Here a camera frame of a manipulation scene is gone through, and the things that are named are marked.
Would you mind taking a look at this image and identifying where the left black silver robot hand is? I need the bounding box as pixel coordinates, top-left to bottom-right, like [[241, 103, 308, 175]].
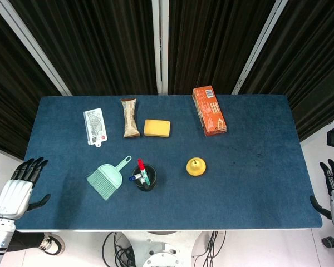
[[0, 157, 51, 220]]

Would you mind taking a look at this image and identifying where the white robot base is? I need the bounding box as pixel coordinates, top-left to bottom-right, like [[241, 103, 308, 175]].
[[121, 230, 212, 267]]

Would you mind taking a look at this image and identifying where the black pen cup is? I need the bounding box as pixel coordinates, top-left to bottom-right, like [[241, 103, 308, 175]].
[[131, 163, 158, 192]]

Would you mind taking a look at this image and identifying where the black caster wheel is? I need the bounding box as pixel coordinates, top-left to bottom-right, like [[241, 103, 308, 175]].
[[321, 236, 334, 250]]

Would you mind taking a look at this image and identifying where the black trouser leg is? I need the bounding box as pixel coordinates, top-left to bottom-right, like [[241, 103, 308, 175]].
[[0, 199, 47, 253]]

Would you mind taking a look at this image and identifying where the white black sneaker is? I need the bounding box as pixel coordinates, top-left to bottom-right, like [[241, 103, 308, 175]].
[[40, 233, 66, 255]]

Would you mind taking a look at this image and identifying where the mint green hand brush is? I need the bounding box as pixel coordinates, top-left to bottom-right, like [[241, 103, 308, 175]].
[[86, 155, 132, 201]]

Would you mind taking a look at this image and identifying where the ruler set in clear pouch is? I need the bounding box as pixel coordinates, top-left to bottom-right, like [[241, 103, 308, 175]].
[[82, 107, 109, 148]]

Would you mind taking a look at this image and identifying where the brown beige snack bar wrapper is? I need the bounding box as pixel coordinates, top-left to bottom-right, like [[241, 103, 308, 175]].
[[120, 97, 141, 139]]

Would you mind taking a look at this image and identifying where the yellow pear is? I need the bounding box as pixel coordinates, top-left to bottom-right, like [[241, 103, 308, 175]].
[[186, 157, 207, 177]]

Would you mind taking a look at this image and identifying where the blue fabric table mat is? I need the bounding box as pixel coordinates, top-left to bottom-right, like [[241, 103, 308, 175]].
[[16, 94, 323, 231]]

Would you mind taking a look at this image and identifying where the yellow sponge block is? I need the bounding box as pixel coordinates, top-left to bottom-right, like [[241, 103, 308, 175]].
[[143, 119, 171, 138]]

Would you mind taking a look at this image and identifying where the orange cardboard box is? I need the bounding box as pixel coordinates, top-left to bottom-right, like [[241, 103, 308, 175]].
[[192, 85, 228, 137]]

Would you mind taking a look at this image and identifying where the black pleated curtain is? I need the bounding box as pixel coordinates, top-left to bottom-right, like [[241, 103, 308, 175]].
[[0, 0, 334, 161]]

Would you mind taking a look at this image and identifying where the black cable bundle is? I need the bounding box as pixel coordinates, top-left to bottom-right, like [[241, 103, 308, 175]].
[[101, 231, 136, 267], [193, 230, 227, 267]]

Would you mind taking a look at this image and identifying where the white frame post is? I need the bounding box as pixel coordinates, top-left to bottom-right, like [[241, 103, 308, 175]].
[[231, 0, 285, 96], [0, 0, 73, 96], [151, 0, 170, 96]]

